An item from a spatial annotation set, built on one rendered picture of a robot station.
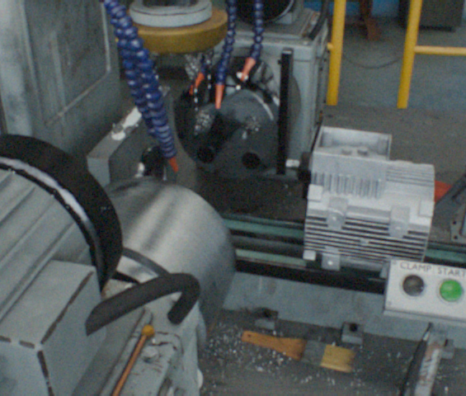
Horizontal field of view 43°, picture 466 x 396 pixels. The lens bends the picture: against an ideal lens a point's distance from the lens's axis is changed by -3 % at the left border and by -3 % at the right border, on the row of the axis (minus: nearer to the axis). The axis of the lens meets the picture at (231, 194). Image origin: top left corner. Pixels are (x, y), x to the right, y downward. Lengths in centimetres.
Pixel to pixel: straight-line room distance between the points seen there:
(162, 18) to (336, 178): 37
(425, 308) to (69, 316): 54
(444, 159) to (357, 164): 82
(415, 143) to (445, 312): 103
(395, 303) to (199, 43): 47
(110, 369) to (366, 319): 65
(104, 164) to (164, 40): 22
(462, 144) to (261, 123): 79
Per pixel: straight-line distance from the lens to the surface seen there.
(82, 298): 46
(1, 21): 94
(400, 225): 98
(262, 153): 130
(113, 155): 99
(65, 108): 110
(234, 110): 127
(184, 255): 78
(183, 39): 93
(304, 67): 144
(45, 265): 48
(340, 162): 99
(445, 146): 186
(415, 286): 85
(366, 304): 112
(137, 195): 83
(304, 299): 113
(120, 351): 60
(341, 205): 99
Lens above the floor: 160
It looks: 32 degrees down
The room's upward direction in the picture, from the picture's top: straight up
